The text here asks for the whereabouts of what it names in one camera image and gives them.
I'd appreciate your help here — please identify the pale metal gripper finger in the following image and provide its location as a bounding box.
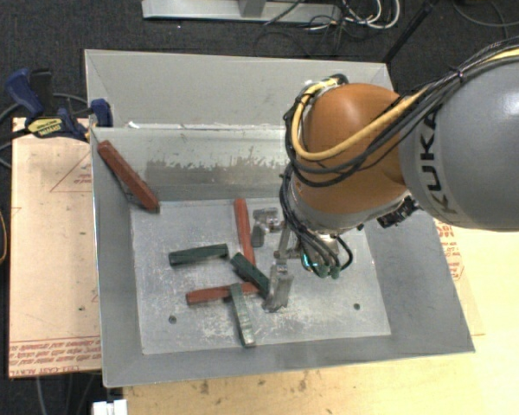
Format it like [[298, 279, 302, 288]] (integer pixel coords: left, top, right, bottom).
[[262, 264, 295, 314], [250, 207, 284, 249]]

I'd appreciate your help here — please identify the red-brown flat block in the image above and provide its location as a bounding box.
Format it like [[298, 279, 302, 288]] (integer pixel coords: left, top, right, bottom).
[[233, 197, 258, 268], [97, 139, 162, 214], [185, 282, 260, 307]]

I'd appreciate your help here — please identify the dark green flat block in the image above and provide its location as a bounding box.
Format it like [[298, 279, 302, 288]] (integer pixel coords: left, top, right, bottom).
[[168, 243, 230, 268], [229, 252, 272, 298], [229, 282, 258, 348]]

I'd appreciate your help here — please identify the grey metal bin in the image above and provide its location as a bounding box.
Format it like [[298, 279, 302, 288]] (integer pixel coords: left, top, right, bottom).
[[84, 48, 477, 389]]

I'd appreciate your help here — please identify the brown cardboard board, red print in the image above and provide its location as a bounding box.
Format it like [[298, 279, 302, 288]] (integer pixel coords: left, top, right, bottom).
[[8, 117, 486, 380]]

